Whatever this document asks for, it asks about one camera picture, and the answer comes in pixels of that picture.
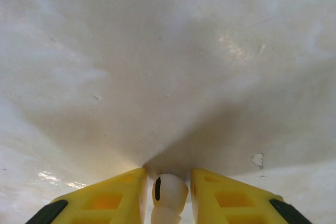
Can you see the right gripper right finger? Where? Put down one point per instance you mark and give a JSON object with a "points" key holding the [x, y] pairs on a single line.
{"points": [[231, 203]]}

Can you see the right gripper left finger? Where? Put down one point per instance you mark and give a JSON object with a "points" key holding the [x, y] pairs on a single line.
{"points": [[105, 203]]}

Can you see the white stemmed earbud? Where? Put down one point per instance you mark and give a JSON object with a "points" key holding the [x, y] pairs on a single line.
{"points": [[170, 190]]}

